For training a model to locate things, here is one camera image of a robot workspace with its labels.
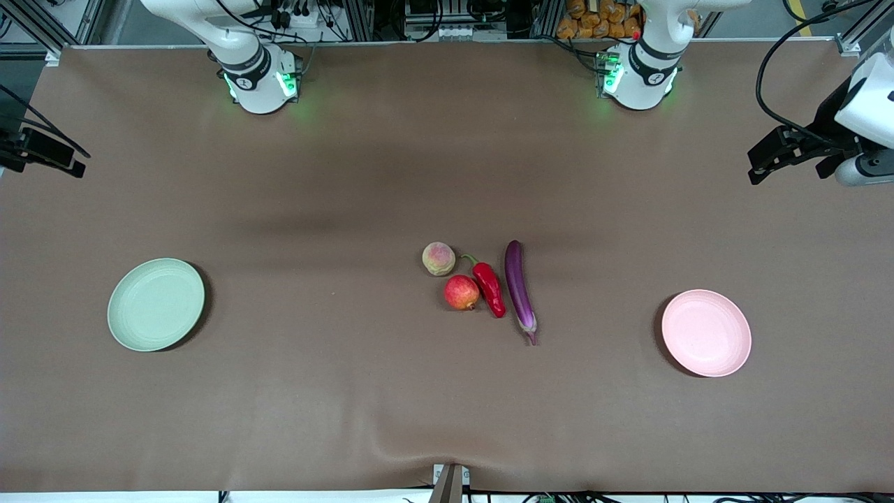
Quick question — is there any purple eggplant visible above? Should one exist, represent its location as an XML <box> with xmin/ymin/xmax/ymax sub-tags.
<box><xmin>504</xmin><ymin>240</ymin><xmax>538</xmax><ymax>346</ymax></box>

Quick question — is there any red chili pepper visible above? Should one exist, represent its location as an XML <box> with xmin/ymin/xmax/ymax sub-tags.
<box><xmin>461</xmin><ymin>254</ymin><xmax>506</xmax><ymax>319</ymax></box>

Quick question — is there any red apple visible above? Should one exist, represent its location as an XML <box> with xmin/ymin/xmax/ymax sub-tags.
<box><xmin>444</xmin><ymin>275</ymin><xmax>481</xmax><ymax>312</ymax></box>

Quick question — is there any pale peach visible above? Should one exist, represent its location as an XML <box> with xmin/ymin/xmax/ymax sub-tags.
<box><xmin>422</xmin><ymin>242</ymin><xmax>456</xmax><ymax>277</ymax></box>

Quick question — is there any light green plate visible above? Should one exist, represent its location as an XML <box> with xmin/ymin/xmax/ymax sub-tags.
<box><xmin>107</xmin><ymin>258</ymin><xmax>206</xmax><ymax>352</ymax></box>

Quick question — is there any pink plate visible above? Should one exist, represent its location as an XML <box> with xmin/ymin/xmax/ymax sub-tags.
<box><xmin>661</xmin><ymin>289</ymin><xmax>752</xmax><ymax>378</ymax></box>

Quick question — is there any bag of orange buns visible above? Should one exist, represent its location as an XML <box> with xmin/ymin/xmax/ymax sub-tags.
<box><xmin>557</xmin><ymin>0</ymin><xmax>642</xmax><ymax>40</ymax></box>

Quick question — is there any white power strip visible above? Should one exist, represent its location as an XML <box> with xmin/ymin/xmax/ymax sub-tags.
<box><xmin>274</xmin><ymin>6</ymin><xmax>321</xmax><ymax>30</ymax></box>

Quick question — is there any brown table cover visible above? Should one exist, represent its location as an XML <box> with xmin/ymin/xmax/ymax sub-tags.
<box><xmin>0</xmin><ymin>38</ymin><xmax>894</xmax><ymax>493</ymax></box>

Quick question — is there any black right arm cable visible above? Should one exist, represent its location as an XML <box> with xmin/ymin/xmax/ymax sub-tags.
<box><xmin>0</xmin><ymin>84</ymin><xmax>91</xmax><ymax>159</ymax></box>

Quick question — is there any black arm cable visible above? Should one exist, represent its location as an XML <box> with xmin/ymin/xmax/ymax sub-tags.
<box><xmin>0</xmin><ymin>84</ymin><xmax>91</xmax><ymax>159</ymax></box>
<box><xmin>755</xmin><ymin>0</ymin><xmax>877</xmax><ymax>147</ymax></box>

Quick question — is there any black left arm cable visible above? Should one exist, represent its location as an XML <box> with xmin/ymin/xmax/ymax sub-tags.
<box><xmin>755</xmin><ymin>0</ymin><xmax>877</xmax><ymax>147</ymax></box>

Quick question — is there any aluminium frame profile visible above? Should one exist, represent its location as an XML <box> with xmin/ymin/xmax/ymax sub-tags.
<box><xmin>0</xmin><ymin>0</ymin><xmax>105</xmax><ymax>67</ymax></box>
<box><xmin>835</xmin><ymin>0</ymin><xmax>894</xmax><ymax>58</ymax></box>

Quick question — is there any metal camera post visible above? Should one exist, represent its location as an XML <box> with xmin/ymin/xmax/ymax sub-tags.
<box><xmin>430</xmin><ymin>463</ymin><xmax>471</xmax><ymax>503</ymax></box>

